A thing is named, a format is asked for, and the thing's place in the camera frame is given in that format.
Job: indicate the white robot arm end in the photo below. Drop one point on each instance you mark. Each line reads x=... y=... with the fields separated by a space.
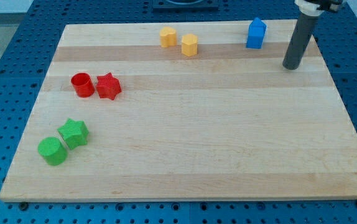
x=315 y=8

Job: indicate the red star block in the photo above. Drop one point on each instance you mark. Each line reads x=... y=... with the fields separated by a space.
x=108 y=86

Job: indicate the green star block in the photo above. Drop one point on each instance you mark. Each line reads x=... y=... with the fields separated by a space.
x=74 y=133

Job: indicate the wooden board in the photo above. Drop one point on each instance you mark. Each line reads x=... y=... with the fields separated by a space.
x=227 y=124

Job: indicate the yellow hexagon block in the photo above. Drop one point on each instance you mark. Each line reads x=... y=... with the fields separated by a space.
x=189 y=45

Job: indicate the yellow heart block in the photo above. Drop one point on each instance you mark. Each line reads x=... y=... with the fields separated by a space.
x=168 y=37

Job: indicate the red cylinder block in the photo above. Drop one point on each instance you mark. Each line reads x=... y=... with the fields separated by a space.
x=83 y=85

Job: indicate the blue house-shaped block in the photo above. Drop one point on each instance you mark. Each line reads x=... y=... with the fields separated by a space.
x=256 y=34

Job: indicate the green cylinder block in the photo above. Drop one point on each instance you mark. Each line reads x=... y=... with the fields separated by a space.
x=52 y=151

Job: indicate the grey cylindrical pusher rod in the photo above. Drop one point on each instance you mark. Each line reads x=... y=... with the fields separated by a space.
x=299 y=41

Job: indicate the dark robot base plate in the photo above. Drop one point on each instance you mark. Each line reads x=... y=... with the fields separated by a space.
x=163 y=5

